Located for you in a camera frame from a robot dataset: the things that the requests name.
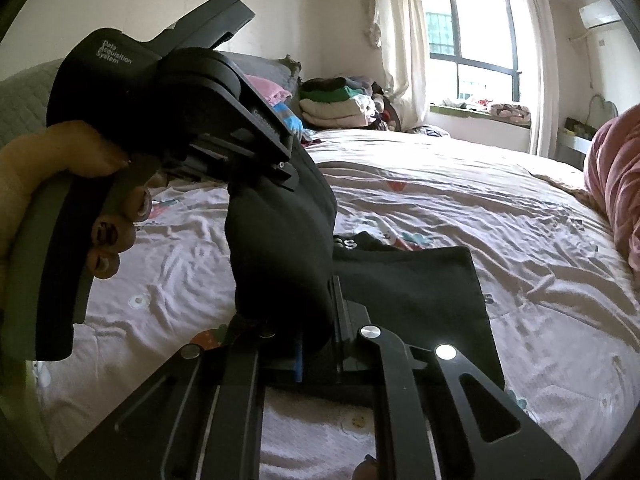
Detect small white table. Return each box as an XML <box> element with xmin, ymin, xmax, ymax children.
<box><xmin>555</xmin><ymin>117</ymin><xmax>598</xmax><ymax>171</ymax></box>

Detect pile of folded clothes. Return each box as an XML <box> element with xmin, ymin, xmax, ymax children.
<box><xmin>299</xmin><ymin>76</ymin><xmax>401</xmax><ymax>132</ymax></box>

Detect pink quilt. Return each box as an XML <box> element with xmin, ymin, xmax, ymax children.
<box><xmin>585</xmin><ymin>105</ymin><xmax>640</xmax><ymax>272</ymax></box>

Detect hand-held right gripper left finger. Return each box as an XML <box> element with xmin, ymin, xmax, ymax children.
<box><xmin>55</xmin><ymin>327</ymin><xmax>307</xmax><ymax>480</ymax></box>

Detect strawberry print bed sheet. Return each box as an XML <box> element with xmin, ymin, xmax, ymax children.
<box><xmin>30</xmin><ymin>127</ymin><xmax>640</xmax><ymax>480</ymax></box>

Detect blue striped cloth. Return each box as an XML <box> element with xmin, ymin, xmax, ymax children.
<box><xmin>272</xmin><ymin>102</ymin><xmax>308</xmax><ymax>143</ymax></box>

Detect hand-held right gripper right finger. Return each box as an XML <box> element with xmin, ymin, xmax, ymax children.
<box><xmin>329</xmin><ymin>279</ymin><xmax>582</xmax><ymax>480</ymax></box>

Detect grey quilted headboard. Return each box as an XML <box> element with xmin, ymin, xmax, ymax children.
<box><xmin>0</xmin><ymin>52</ymin><xmax>303</xmax><ymax>136</ymax></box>

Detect white air conditioner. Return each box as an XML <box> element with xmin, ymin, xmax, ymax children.
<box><xmin>577</xmin><ymin>0</ymin><xmax>626</xmax><ymax>30</ymax></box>

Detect person's right hand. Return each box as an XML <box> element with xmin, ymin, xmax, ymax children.
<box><xmin>351</xmin><ymin>454</ymin><xmax>383</xmax><ymax>480</ymax></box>

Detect cream curtain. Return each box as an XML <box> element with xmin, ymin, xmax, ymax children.
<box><xmin>517</xmin><ymin>0</ymin><xmax>558</xmax><ymax>157</ymax></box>
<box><xmin>372</xmin><ymin>0</ymin><xmax>432</xmax><ymax>111</ymax></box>

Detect clothes on windowsill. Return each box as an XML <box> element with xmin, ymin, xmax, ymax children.
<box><xmin>430</xmin><ymin>97</ymin><xmax>532</xmax><ymax>128</ymax></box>

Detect dark framed window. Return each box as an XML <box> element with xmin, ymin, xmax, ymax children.
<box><xmin>419</xmin><ymin>0</ymin><xmax>523</xmax><ymax>106</ymax></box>

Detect pink quilted pillow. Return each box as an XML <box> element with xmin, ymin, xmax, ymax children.
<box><xmin>247</xmin><ymin>74</ymin><xmax>295</xmax><ymax>107</ymax></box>

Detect black garment with orange print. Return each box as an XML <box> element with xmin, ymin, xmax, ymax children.
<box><xmin>225</xmin><ymin>147</ymin><xmax>506</xmax><ymax>391</ymax></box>

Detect person's left hand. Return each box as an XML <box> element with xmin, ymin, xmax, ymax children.
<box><xmin>0</xmin><ymin>120</ymin><xmax>153</xmax><ymax>281</ymax></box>

